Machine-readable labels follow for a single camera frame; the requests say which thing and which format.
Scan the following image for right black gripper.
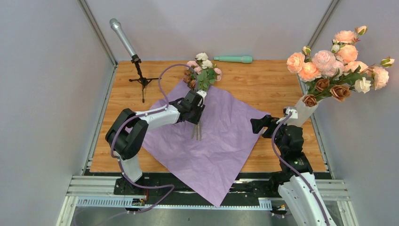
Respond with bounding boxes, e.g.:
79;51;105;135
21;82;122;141
249;114;289;154

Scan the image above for pink flower bouquet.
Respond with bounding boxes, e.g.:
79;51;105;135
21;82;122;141
183;52;223;142

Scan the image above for pink and purple wrapping paper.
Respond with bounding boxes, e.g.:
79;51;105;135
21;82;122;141
143;87;266;207

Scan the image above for brown rose stem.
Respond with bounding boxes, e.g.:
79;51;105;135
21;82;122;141
302;78;351;107

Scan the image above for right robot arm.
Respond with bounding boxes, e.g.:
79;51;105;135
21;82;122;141
250;115;336;226

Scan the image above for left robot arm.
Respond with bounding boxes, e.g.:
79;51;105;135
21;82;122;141
105;90;207;194

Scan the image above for white ribbed vase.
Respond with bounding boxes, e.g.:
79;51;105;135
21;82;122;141
289;94;319;127

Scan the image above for peach artificial roses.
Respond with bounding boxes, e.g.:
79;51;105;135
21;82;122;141
286;26;395;94

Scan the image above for silver microphone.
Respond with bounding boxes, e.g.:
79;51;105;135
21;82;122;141
109;18;139;62

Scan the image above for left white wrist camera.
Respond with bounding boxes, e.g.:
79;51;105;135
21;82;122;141
196;90;207;106

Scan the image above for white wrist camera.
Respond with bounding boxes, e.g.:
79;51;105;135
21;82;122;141
276;106;298;124
196;90;207;106

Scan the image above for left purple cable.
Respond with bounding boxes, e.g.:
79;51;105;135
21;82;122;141
110;64;199;216

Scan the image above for purple cable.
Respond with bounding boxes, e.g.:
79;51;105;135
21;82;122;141
270;112;331;226
110;64;199;216

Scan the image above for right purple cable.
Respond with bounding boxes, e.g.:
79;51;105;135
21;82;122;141
270;112;331;226

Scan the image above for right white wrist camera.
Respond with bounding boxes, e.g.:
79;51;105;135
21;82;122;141
276;106;298;124

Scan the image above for teal cylindrical handle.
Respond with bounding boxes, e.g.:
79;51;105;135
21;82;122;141
214;56;253;64

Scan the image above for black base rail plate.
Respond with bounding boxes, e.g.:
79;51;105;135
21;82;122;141
113;172;279;199

